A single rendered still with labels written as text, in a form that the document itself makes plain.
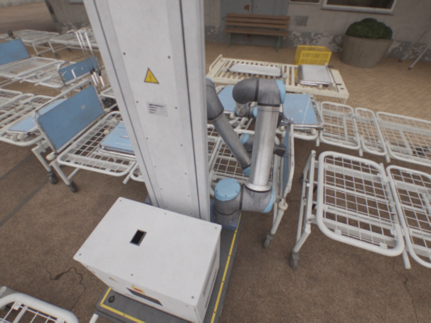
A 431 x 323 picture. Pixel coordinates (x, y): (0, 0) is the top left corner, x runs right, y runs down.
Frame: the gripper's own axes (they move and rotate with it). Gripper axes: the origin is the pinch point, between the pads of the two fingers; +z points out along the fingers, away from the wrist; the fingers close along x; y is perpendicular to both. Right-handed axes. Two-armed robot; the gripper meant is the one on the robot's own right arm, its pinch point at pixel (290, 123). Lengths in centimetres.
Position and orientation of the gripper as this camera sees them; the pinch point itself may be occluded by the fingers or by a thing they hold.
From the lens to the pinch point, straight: 183.5
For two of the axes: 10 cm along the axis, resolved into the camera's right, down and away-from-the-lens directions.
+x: 1.7, -6.9, -7.1
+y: -2.5, 6.6, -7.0
